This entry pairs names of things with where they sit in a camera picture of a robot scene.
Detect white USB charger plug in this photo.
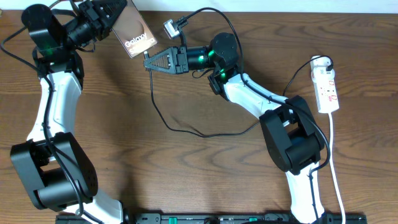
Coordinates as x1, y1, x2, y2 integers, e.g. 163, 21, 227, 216
310, 55, 333, 72

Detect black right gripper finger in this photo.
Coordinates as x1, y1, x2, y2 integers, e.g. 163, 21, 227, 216
144, 60, 174, 74
144, 46, 177, 64

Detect white power strip cord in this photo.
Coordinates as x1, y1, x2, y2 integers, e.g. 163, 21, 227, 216
328, 112, 346, 224

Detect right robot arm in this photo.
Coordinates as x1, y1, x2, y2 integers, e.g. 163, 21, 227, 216
144, 32, 329, 223

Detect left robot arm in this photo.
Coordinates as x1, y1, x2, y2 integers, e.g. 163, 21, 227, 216
10, 1, 129, 223

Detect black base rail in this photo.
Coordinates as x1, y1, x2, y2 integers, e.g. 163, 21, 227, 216
133, 213, 368, 224

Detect white power strip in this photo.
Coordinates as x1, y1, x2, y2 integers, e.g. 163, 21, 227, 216
310, 67, 340, 114

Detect black charger cable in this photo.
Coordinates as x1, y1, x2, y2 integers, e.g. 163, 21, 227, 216
143, 51, 335, 138

